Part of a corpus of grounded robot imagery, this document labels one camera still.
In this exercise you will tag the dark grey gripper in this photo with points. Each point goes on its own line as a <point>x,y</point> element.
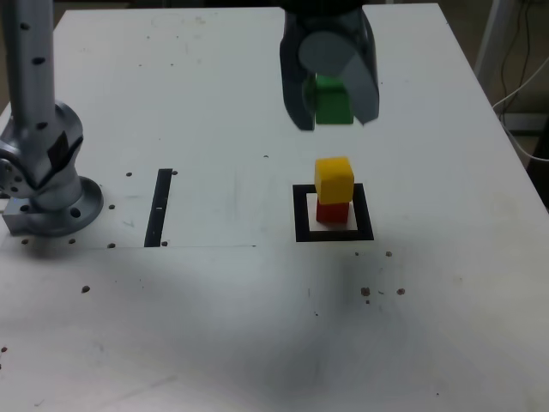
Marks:
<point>326,21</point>

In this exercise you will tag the green cube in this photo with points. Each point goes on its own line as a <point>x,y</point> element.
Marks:
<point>332,105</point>

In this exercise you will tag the yellow cube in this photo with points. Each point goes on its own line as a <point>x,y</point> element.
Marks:
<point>334,180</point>

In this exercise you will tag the red cube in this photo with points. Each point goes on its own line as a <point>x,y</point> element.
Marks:
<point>332,213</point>

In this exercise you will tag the black tape square outline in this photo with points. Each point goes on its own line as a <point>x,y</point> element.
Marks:
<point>300,214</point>

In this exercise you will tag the black tape strip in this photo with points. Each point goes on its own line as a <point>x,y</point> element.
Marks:
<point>156,210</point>

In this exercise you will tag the white metal post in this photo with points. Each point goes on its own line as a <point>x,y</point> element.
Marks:
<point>493,34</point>

